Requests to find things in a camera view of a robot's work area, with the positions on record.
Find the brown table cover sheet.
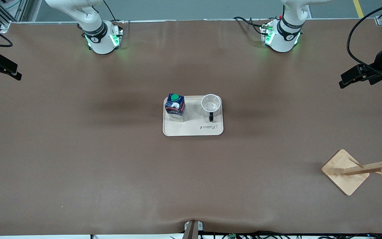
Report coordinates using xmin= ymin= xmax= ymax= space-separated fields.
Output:
xmin=0 ymin=19 xmax=382 ymax=236

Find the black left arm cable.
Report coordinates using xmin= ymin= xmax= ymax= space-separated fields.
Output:
xmin=347 ymin=0 xmax=382 ymax=72

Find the aluminium frame with diagonal brace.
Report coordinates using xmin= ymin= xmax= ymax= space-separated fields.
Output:
xmin=0 ymin=0 xmax=34 ymax=33

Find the blue milk carton green cap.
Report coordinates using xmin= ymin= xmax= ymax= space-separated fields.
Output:
xmin=164 ymin=93 xmax=186 ymax=122

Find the beige plastic tray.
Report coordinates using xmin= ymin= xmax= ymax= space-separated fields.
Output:
xmin=162 ymin=95 xmax=224 ymax=137

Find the black left base cable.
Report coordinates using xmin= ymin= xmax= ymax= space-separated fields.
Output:
xmin=233 ymin=16 xmax=266 ymax=36

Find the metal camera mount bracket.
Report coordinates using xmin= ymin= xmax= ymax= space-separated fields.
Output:
xmin=184 ymin=220 xmax=204 ymax=239

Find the wooden cup rack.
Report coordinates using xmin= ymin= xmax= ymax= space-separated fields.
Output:
xmin=321 ymin=149 xmax=382 ymax=196

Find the black base cable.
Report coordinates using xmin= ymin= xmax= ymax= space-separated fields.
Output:
xmin=233 ymin=16 xmax=266 ymax=36
xmin=103 ymin=0 xmax=130 ymax=24

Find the white smiley cup black handle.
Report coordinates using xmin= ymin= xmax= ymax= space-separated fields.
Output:
xmin=201 ymin=94 xmax=222 ymax=122

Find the black right base cable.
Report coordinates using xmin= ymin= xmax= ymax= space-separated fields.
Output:
xmin=103 ymin=0 xmax=130 ymax=24

